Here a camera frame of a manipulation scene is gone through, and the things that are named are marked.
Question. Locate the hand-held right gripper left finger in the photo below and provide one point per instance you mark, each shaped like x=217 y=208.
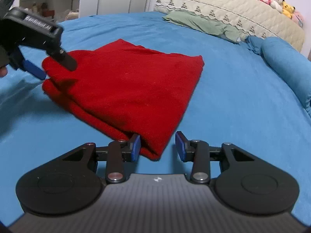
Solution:
x=136 y=148

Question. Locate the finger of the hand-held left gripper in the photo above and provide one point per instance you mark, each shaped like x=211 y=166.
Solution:
x=34 y=69
x=66 y=62

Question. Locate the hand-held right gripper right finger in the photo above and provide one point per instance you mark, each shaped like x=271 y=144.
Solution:
x=180 y=146

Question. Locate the red knit sweater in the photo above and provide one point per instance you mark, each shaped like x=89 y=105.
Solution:
x=126 y=87

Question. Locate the person's left hand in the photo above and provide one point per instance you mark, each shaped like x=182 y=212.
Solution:
x=3 y=72

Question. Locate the green pillow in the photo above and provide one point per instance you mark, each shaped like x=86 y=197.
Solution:
x=201 y=23

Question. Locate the folded blue duvet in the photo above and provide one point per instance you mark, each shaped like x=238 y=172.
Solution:
x=286 y=65

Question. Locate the cream quilted headboard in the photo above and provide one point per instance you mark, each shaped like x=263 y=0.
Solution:
x=230 y=9

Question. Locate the row of plush toys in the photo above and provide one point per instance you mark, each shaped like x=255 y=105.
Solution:
x=272 y=1

